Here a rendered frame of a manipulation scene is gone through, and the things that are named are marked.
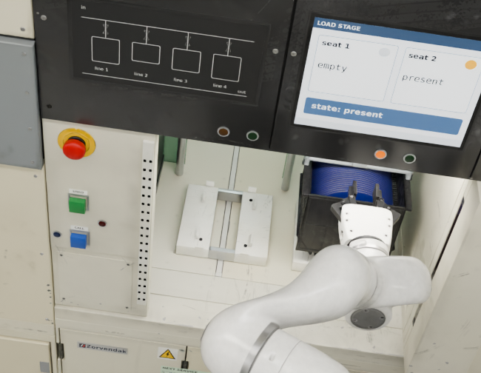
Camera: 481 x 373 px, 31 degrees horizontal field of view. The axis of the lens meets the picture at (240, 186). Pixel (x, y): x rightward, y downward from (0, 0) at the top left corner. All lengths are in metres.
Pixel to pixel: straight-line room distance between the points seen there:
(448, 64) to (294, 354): 0.52
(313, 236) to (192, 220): 0.30
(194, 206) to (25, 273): 0.46
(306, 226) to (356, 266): 0.71
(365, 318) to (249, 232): 0.56
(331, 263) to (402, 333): 0.79
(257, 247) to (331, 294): 0.84
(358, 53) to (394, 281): 0.38
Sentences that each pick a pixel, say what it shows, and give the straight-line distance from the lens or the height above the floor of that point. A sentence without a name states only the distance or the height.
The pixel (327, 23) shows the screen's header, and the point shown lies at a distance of 1.33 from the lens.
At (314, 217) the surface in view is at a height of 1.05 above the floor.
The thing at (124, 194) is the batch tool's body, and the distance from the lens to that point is 1.62.
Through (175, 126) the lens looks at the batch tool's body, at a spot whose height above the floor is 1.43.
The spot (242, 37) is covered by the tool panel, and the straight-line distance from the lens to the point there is 1.36.
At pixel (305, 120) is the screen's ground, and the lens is 1.45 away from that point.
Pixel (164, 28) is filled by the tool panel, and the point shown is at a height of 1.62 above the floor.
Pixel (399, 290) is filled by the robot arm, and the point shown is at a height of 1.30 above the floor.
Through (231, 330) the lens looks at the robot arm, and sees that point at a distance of 1.17.
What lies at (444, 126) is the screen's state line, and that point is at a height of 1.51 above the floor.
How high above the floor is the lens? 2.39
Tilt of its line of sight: 44 degrees down
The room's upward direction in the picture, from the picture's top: 9 degrees clockwise
